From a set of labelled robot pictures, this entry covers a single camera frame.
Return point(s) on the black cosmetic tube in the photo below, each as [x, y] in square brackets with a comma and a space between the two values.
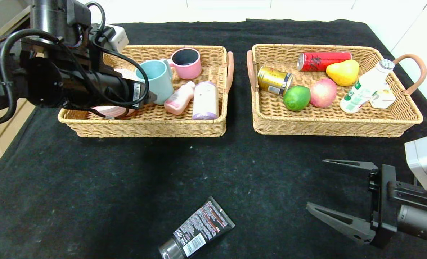
[199, 228]

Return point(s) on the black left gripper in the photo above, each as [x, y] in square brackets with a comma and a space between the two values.
[44, 82]

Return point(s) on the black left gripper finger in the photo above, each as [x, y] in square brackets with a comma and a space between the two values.
[150, 98]

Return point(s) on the pink lotion bottle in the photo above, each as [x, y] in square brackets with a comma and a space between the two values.
[179, 100]

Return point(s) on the black tablecloth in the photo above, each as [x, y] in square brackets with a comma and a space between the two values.
[213, 172]

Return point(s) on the gold drink can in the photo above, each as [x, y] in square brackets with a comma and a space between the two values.
[271, 81]

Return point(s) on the pink bowl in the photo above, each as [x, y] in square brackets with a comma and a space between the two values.
[109, 112]

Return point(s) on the green lime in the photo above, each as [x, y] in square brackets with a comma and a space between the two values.
[296, 98]

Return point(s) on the gray metal shelf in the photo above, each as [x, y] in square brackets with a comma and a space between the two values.
[4, 14]

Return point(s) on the white table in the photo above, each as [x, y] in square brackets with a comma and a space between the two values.
[199, 10]

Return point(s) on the small white carton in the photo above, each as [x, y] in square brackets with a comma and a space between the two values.
[382, 99]

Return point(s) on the yellow pear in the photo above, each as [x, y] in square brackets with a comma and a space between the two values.
[343, 73]

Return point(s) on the red soda can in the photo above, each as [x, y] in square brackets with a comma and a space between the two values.
[318, 61]

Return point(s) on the teal plastic cup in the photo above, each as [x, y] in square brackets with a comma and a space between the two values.
[161, 86]

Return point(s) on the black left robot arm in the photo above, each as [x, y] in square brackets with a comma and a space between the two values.
[48, 14]

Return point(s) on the white bottle with purple base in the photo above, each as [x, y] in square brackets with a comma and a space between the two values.
[205, 102]

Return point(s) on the white milk drink bottle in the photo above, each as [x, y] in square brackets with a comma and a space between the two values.
[364, 90]

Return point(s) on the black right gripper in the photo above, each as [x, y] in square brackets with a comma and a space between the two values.
[381, 205]

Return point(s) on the pink mug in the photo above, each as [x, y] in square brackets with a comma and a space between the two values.
[190, 70]

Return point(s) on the red peach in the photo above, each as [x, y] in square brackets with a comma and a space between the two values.
[323, 93]

